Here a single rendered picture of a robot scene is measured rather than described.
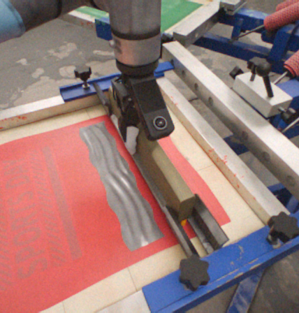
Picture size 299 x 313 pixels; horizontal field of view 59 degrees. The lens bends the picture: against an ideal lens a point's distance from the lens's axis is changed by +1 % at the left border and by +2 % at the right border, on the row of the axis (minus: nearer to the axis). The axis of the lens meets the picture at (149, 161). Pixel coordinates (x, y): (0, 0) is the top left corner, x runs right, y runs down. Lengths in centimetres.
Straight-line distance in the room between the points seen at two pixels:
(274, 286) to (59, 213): 126
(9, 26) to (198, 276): 38
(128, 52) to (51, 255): 37
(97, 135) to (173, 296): 42
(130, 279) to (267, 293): 116
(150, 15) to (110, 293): 43
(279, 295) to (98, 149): 123
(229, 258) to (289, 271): 120
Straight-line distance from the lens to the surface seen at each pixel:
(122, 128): 50
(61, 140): 70
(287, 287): 163
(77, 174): 61
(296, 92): 75
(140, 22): 40
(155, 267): 49
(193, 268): 39
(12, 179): 65
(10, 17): 37
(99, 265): 50
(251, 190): 56
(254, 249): 49
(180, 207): 44
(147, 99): 43
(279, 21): 103
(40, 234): 56
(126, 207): 54
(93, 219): 54
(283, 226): 45
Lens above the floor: 143
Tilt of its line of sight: 50 degrees down
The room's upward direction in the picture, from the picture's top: straight up
